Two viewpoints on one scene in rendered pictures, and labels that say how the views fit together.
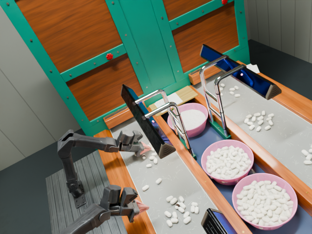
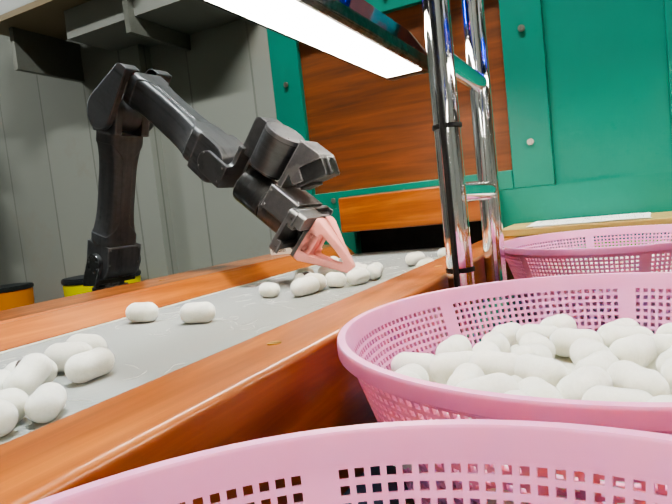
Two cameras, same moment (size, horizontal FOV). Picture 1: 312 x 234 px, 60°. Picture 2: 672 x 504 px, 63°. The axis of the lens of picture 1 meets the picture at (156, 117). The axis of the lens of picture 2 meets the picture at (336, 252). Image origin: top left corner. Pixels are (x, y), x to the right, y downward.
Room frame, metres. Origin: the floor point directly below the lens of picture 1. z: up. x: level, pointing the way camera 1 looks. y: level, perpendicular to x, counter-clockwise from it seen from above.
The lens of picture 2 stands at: (0.61, -0.32, 0.84)
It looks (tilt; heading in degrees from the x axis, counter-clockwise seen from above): 4 degrees down; 37
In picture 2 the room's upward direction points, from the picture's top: 6 degrees counter-clockwise
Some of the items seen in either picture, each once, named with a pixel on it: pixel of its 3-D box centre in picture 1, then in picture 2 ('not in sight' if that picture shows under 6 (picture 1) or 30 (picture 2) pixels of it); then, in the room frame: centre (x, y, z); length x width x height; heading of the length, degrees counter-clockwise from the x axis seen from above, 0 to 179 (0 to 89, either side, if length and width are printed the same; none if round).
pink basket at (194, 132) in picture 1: (189, 121); (614, 274); (1.34, -0.19, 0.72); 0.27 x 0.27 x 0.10
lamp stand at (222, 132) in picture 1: (226, 99); not in sight; (1.20, -0.41, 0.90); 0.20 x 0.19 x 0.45; 9
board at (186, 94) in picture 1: (172, 100); (614, 222); (1.56, -0.16, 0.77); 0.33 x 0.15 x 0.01; 99
